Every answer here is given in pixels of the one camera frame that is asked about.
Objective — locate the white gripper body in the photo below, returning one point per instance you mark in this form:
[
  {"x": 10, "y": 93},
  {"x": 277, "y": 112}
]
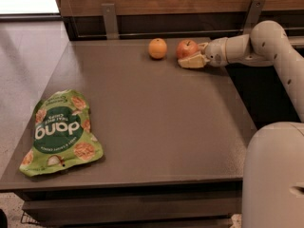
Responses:
[{"x": 216, "y": 51}]

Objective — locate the red apple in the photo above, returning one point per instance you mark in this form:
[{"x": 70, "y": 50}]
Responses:
[{"x": 186, "y": 48}]

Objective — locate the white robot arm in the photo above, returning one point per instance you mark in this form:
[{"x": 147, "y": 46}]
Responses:
[{"x": 273, "y": 181}]

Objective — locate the orange fruit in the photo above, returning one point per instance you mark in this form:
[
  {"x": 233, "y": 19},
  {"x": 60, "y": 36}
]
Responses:
[{"x": 157, "y": 48}]

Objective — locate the grey drawer front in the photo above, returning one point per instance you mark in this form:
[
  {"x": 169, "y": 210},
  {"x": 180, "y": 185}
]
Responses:
[{"x": 134, "y": 208}]

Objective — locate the green dang chips bag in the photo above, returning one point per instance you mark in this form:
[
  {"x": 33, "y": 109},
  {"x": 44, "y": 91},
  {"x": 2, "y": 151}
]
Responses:
[{"x": 62, "y": 136}]

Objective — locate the right metal bracket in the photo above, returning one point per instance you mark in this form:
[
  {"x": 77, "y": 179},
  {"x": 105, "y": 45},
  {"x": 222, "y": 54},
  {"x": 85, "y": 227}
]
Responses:
[{"x": 252, "y": 15}]

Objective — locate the metal bracket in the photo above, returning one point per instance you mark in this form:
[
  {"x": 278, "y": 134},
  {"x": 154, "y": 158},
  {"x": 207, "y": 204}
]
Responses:
[
  {"x": 110, "y": 21},
  {"x": 252, "y": 15}
]

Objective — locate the left metal bracket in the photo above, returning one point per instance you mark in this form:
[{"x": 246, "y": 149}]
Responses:
[{"x": 110, "y": 21}]

